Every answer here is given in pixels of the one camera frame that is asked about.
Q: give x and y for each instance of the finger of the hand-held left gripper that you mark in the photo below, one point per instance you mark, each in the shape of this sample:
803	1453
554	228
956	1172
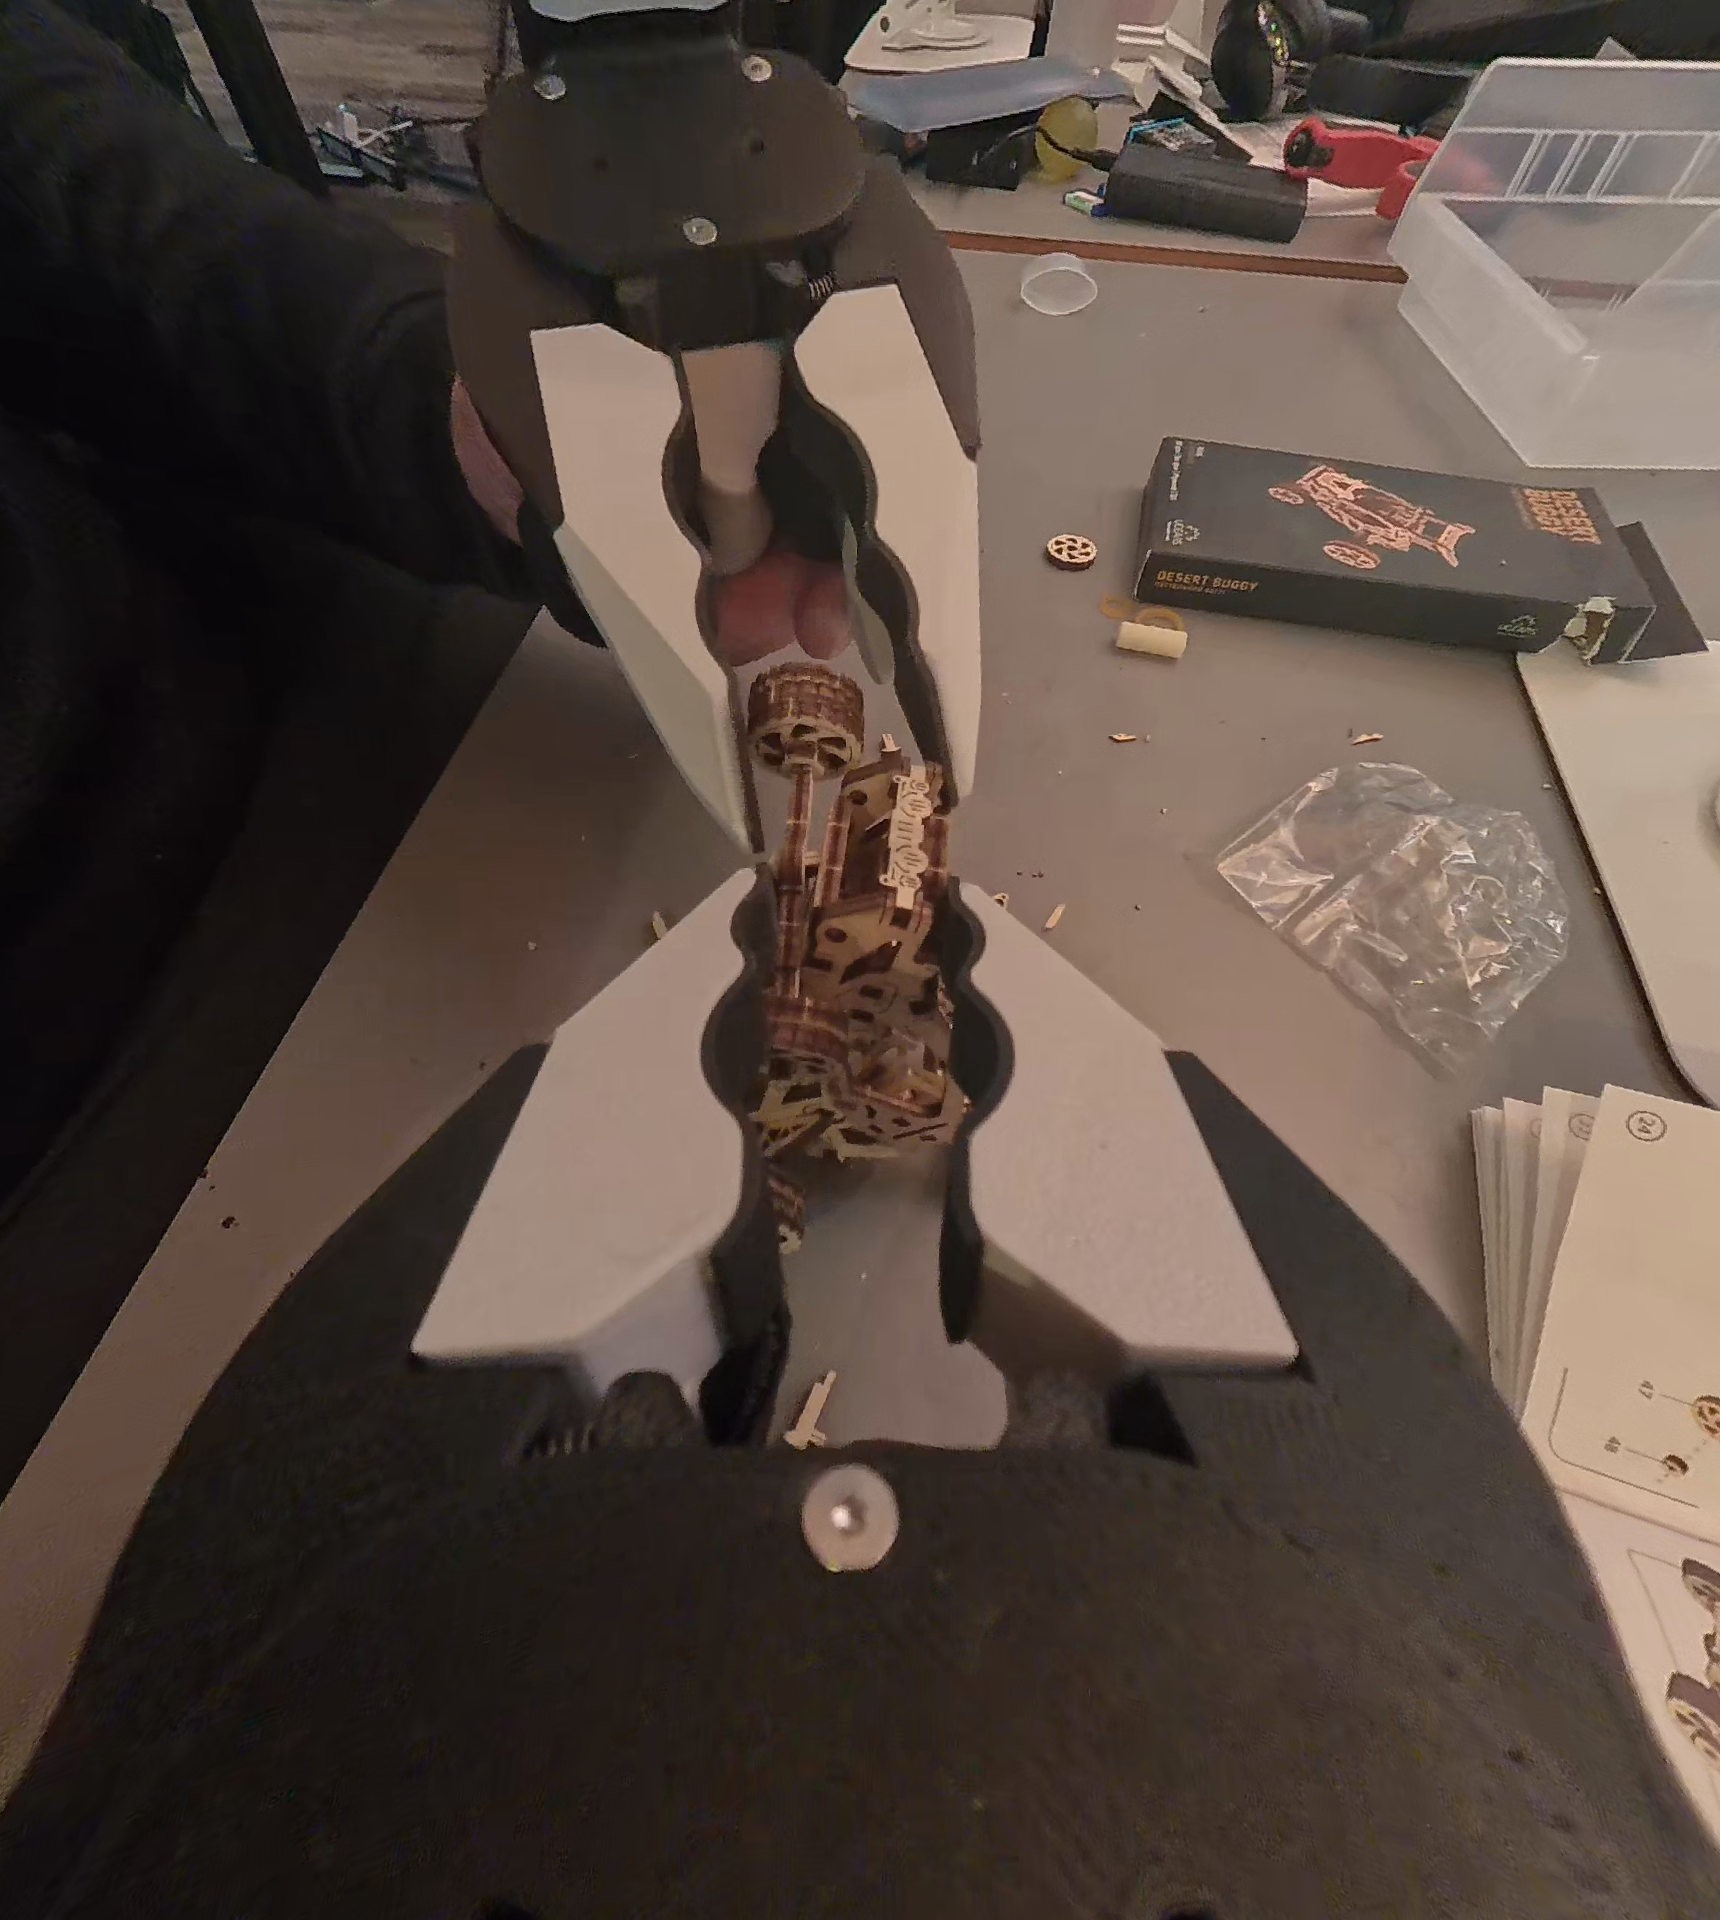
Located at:
605	495
927	495

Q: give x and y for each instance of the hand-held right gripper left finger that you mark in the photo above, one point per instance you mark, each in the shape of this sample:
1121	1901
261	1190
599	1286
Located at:
575	1200

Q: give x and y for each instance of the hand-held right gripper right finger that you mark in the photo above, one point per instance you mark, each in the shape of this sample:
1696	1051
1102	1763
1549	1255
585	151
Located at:
1129	1200

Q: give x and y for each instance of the pale wooden wheel disc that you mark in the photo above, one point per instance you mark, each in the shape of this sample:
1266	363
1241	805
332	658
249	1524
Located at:
1070	554

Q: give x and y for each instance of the wooden buggy model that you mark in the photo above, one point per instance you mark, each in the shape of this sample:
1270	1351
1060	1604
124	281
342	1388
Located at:
874	960

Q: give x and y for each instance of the clear plastic bag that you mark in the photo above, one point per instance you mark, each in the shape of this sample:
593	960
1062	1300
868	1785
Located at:
1400	899

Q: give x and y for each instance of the black model box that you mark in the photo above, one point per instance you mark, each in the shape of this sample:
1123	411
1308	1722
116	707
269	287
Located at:
1400	556

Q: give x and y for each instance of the person's left hand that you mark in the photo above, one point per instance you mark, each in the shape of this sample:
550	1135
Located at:
785	607

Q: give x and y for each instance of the large rubber band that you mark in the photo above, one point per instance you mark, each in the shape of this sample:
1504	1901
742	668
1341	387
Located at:
1153	601

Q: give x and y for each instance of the clear plastic cup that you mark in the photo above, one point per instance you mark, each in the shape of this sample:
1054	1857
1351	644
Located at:
1062	285

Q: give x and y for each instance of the white wax cylinder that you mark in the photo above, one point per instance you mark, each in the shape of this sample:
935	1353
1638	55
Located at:
1153	638

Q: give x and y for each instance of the small wooden T pin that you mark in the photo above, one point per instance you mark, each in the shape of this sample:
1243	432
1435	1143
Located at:
807	1410

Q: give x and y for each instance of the black rectangular device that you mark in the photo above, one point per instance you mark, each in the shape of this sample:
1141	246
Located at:
1206	187

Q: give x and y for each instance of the instruction booklet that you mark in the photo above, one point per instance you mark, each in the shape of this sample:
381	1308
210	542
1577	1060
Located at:
1655	1320

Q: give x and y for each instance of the red clamp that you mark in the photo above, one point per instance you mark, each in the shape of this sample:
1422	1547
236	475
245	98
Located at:
1355	149

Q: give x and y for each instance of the clear plastic organiser box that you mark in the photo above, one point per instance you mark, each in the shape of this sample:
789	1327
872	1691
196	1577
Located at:
1594	301

